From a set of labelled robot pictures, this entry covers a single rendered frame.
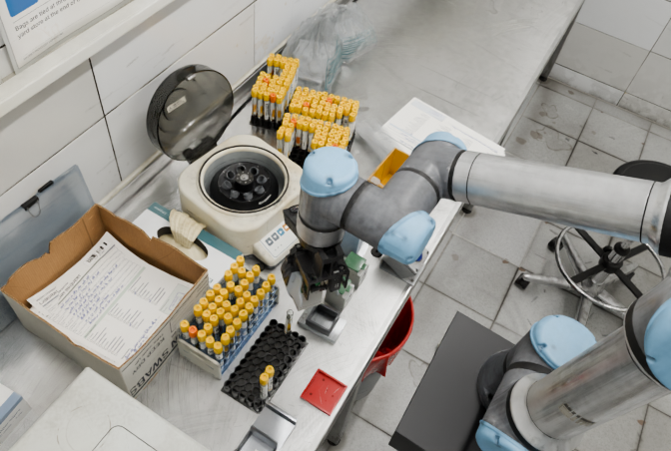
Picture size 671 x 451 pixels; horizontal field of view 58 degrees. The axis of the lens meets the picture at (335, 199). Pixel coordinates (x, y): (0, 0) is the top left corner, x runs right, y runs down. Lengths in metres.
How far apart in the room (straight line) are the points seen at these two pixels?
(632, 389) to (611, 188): 0.23
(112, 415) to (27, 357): 0.45
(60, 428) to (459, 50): 1.56
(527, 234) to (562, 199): 1.94
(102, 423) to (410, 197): 0.51
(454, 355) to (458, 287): 1.25
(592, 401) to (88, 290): 0.92
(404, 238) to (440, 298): 1.65
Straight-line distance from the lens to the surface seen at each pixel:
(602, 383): 0.80
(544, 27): 2.25
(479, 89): 1.88
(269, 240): 1.33
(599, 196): 0.79
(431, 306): 2.39
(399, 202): 0.80
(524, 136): 3.15
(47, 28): 1.12
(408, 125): 1.68
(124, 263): 1.31
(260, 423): 1.16
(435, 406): 1.18
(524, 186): 0.81
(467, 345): 1.25
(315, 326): 1.26
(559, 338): 1.05
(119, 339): 1.23
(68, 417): 0.93
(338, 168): 0.80
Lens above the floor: 2.02
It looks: 51 degrees down
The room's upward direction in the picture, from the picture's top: 10 degrees clockwise
